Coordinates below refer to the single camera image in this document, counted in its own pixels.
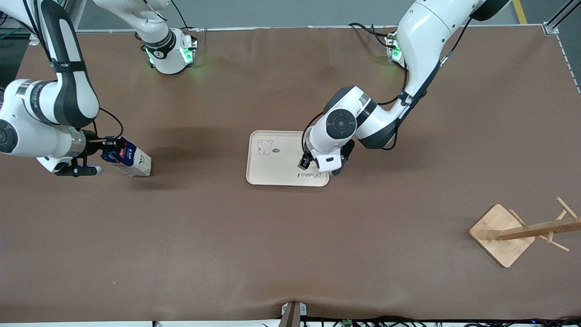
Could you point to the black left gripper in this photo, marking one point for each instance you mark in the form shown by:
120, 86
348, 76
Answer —
304, 160

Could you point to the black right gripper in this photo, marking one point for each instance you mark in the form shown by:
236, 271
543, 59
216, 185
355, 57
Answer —
91, 139

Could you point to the blue milk carton green cap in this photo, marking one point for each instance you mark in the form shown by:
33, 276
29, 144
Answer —
134, 161

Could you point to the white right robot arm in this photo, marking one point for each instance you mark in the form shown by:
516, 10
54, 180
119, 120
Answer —
32, 136

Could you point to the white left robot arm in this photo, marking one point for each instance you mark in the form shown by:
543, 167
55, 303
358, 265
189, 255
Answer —
422, 41

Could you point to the white rabbit print tray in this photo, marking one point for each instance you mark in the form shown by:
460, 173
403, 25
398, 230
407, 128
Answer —
277, 168

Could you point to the brown table mat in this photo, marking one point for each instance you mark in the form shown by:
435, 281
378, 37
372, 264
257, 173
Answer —
227, 250

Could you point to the wooden mug rack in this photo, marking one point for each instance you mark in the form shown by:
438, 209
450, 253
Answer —
492, 225

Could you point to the metal table edge bracket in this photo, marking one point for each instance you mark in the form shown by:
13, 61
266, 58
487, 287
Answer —
292, 315

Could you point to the aluminium frame post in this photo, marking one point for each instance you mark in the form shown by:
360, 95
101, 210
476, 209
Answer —
560, 16

